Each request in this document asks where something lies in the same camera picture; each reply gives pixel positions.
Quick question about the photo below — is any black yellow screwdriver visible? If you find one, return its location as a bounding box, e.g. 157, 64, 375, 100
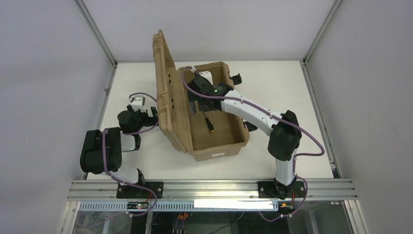
202, 112, 215, 133

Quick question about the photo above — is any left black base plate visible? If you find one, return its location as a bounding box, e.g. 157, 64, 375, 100
116, 181, 164, 199

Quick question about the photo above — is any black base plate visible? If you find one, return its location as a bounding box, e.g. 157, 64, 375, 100
116, 181, 164, 199
257, 180, 305, 200

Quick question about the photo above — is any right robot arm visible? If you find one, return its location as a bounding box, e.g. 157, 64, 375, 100
184, 74, 302, 199

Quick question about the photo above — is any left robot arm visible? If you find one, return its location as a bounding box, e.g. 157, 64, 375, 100
80, 105, 158, 187

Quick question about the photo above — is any grey slotted cable duct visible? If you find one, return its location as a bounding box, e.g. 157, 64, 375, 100
79, 199, 279, 212

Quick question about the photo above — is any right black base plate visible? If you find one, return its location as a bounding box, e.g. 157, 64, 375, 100
257, 180, 305, 200

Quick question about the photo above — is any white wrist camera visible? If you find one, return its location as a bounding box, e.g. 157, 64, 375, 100
198, 71, 213, 84
131, 95, 146, 110

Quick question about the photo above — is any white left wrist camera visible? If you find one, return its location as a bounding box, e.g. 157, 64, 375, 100
131, 95, 146, 110

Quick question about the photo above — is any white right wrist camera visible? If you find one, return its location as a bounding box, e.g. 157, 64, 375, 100
198, 71, 213, 84

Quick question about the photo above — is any tan plastic toolbox bin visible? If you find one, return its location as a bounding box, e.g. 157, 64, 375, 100
152, 30, 250, 161

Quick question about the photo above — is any aluminium mounting rail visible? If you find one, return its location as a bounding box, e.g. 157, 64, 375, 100
67, 178, 358, 201

